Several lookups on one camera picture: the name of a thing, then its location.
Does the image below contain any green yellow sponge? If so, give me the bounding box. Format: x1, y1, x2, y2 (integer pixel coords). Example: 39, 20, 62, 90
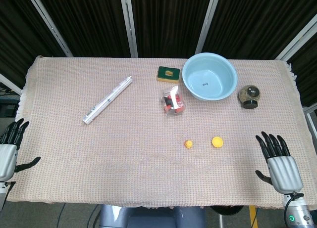
156, 66, 181, 84

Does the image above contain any clear bag of red items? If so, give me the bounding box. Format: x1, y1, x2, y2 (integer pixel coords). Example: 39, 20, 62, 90
161, 85, 186, 118

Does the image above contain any black curtain panel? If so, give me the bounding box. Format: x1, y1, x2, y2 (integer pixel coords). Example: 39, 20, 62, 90
286, 39, 317, 107
34, 0, 131, 58
0, 0, 67, 83
129, 0, 214, 59
202, 0, 317, 60

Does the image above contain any pink woven tablecloth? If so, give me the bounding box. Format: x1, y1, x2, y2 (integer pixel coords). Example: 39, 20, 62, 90
6, 55, 317, 211

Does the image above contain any round spice jar black lid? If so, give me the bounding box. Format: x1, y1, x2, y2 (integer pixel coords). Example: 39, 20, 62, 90
238, 85, 261, 109

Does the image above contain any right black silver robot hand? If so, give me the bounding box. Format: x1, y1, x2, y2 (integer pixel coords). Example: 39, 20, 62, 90
255, 131, 304, 195

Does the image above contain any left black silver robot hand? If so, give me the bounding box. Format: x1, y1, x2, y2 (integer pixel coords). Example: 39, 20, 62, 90
0, 118, 41, 182

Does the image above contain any light blue plastic bowl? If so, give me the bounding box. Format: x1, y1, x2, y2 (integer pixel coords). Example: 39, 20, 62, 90
182, 52, 238, 101

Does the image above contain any white metal frame post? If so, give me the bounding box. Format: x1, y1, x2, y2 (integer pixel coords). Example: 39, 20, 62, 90
0, 73, 23, 95
194, 0, 222, 55
274, 14, 317, 62
302, 104, 317, 141
119, 0, 139, 58
24, 0, 74, 58

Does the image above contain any long white printed tube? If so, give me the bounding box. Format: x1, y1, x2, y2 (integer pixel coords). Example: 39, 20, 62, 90
82, 75, 133, 126

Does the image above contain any blue-grey robot torso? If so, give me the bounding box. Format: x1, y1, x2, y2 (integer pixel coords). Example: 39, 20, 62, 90
98, 204, 207, 228

